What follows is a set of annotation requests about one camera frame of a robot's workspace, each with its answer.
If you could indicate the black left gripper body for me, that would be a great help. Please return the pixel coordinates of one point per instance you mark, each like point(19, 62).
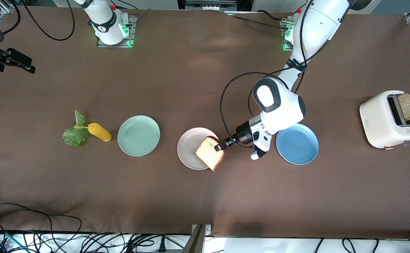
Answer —
point(242, 136)

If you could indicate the brown bread slice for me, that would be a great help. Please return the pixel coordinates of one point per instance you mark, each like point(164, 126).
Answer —
point(409, 105)
point(208, 153)

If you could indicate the green lettuce leaf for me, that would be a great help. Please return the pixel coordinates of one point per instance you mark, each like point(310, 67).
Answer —
point(73, 137)

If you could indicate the yellow mustard squeeze bottle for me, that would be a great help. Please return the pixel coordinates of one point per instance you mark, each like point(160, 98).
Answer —
point(101, 133)

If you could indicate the beige plate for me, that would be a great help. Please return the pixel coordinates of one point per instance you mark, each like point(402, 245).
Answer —
point(189, 147)

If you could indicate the blue plate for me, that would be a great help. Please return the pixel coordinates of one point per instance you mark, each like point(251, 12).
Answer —
point(298, 147)

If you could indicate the mint green plate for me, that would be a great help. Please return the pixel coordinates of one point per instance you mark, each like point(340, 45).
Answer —
point(138, 136)

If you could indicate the brown table cloth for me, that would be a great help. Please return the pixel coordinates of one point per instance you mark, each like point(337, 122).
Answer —
point(155, 88)

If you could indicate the black power plug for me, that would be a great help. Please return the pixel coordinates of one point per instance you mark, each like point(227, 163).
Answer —
point(161, 246)

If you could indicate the white toaster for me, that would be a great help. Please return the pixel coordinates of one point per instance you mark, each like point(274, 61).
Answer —
point(377, 123)

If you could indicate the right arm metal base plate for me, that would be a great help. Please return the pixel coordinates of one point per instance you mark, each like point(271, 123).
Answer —
point(101, 44)

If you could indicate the metal table clamp bracket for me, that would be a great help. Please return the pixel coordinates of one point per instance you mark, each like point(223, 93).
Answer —
point(207, 230)

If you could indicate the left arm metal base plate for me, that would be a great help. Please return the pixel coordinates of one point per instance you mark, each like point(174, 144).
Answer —
point(287, 23)

